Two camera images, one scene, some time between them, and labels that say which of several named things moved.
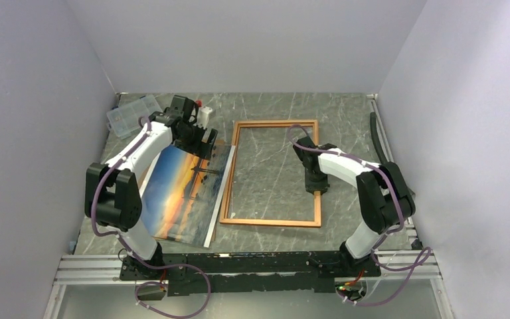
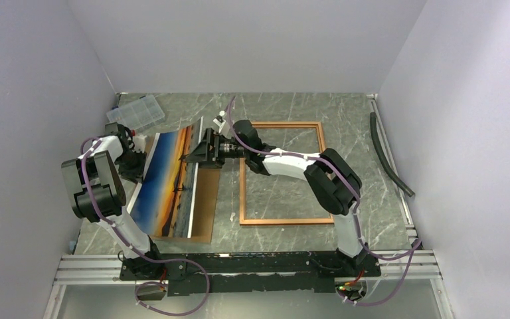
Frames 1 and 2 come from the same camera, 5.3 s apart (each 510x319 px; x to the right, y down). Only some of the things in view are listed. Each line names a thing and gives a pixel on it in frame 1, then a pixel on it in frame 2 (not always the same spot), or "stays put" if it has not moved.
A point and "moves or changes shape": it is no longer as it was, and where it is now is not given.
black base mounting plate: x=199 y=274 stays put
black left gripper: x=199 y=147 → x=137 y=174
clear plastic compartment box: x=123 y=121 stays put
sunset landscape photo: x=179 y=199 stays put
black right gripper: x=311 y=187 → x=205 y=157
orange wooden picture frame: x=316 y=222 moves or changes shape
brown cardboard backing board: x=222 y=142 → x=204 y=203
